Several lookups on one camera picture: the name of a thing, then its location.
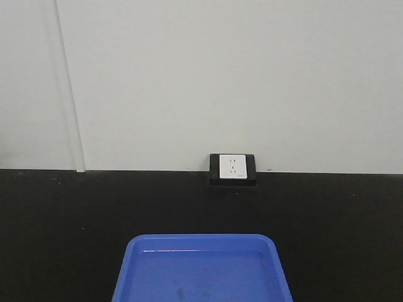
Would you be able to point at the blue plastic tray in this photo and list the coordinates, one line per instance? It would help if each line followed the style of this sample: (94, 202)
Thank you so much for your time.
(201, 267)

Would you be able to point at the white wall power socket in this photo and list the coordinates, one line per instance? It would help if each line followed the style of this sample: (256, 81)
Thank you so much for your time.
(232, 166)

